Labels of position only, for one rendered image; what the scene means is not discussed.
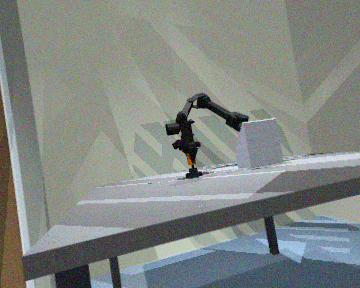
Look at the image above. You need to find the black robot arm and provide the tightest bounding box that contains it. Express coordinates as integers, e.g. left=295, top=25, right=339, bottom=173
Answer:
left=165, top=93, right=249, bottom=149

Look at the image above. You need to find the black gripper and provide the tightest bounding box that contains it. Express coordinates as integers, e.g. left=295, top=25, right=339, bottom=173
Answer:
left=179, top=132, right=201, bottom=163

